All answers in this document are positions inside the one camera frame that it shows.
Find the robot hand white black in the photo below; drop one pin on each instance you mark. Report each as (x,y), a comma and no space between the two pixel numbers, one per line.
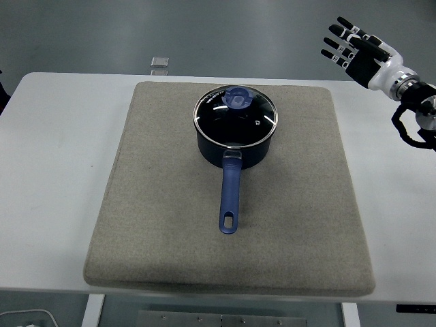
(366,64)

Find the glass pot lid blue knob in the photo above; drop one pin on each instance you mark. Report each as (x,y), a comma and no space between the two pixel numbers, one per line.
(235,117)

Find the silver floor plate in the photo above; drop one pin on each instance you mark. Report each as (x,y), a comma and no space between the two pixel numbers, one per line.
(159,61)
(159,72)

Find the beige fabric mat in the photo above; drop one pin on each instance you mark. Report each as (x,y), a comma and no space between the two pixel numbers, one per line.
(170,204)

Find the black table control box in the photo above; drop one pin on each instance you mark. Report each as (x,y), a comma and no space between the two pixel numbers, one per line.
(415,308)

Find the white table leg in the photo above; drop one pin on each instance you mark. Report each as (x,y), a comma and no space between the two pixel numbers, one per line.
(92,311)
(350,315)

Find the grey metal plate with screws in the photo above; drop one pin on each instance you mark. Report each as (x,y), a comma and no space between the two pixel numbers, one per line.
(221,320)

